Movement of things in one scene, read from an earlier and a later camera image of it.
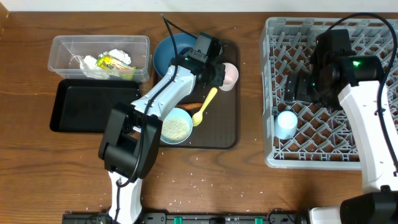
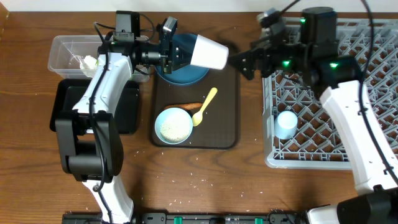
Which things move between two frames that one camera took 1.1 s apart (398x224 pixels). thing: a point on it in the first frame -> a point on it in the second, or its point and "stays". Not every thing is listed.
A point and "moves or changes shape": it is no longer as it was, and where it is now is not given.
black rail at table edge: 281,217 stays
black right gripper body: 306,89 -> 286,59
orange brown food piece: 189,106 stays
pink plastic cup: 231,74 moves or changes shape
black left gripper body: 217,71 -> 166,52
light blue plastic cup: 286,123 stays
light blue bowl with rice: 176,127 stays
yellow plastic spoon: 197,117 stays
